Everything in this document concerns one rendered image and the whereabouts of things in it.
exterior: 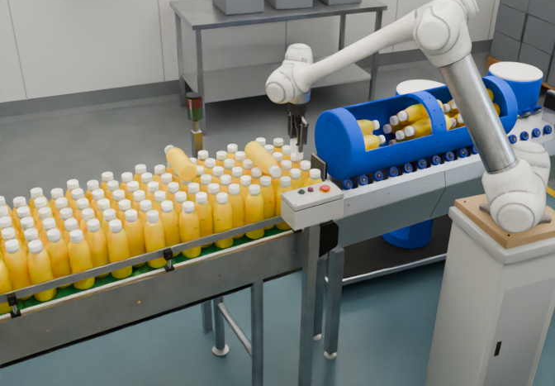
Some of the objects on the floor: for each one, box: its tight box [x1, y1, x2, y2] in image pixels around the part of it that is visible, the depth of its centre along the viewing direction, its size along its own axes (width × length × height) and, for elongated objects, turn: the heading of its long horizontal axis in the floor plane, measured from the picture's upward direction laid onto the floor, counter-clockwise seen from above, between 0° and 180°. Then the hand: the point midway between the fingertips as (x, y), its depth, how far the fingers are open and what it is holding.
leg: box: [324, 248, 344, 360], centre depth 296 cm, size 6×6×63 cm
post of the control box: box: [298, 224, 319, 386], centre depth 258 cm, size 4×4×100 cm
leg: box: [313, 259, 326, 341], centre depth 306 cm, size 6×6×63 cm
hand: (296, 149), depth 252 cm, fingers closed on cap, 4 cm apart
